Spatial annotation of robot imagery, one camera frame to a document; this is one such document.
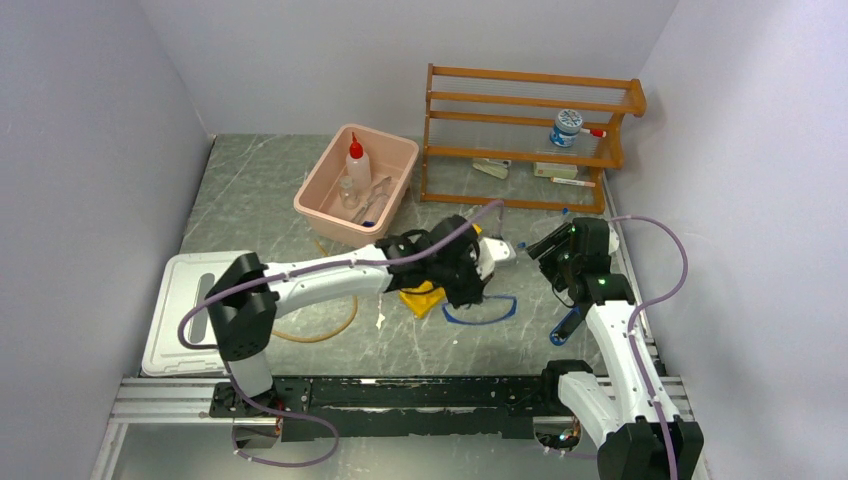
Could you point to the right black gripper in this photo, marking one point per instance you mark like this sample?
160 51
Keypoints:
558 237

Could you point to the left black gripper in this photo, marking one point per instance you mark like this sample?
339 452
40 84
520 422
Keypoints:
472 291

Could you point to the blue safety glasses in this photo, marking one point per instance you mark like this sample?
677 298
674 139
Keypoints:
492 309

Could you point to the metal crucible tongs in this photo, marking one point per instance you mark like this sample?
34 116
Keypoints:
378 191

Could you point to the small glass flask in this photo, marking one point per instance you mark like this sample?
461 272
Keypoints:
348 193

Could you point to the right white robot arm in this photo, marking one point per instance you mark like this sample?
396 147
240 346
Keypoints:
638 431

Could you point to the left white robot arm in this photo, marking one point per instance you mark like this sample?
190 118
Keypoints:
245 302

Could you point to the yellow test tube rack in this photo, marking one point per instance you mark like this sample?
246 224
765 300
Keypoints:
420 301

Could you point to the red-tipped tube on shelf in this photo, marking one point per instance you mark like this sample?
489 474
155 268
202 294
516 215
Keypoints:
573 182

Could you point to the small white box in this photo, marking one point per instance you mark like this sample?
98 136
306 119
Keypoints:
555 170

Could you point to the blue black handheld tool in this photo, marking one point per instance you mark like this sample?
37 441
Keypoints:
566 327

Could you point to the white stapler-like object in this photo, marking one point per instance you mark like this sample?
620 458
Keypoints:
493 167

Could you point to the tan rubber tubing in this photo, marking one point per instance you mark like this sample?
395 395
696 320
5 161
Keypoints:
323 337

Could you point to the orange wooden shelf rack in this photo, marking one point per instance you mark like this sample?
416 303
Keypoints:
508 115

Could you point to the red-capped marker pen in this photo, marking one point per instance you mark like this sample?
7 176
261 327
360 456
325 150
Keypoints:
599 133

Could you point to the blue-lidded jar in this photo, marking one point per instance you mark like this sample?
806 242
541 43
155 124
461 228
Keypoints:
566 128

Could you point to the pink plastic bin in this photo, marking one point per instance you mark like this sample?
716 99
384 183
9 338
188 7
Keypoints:
334 201

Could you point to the red-capped squeeze bottle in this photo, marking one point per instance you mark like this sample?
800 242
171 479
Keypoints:
358 165

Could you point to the white plastic tray lid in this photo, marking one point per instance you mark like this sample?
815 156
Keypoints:
186 280

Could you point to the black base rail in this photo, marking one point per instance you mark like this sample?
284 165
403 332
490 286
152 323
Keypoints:
522 407

